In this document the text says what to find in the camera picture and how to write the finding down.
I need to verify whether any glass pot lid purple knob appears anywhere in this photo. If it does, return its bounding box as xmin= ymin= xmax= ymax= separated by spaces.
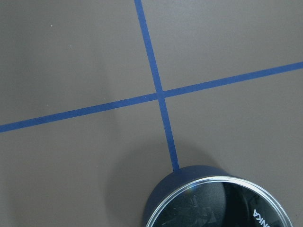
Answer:
xmin=142 ymin=176 xmax=293 ymax=227

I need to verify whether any dark pot with purple handle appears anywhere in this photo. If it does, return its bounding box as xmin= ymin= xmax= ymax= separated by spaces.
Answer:
xmin=143 ymin=165 xmax=237 ymax=227

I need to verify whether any blue tape center vertical line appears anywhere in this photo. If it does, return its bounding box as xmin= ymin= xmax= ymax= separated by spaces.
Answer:
xmin=134 ymin=0 xmax=180 ymax=172

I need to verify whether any blue tape upper horizontal line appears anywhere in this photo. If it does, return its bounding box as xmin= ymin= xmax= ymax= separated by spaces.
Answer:
xmin=0 ymin=62 xmax=303 ymax=133

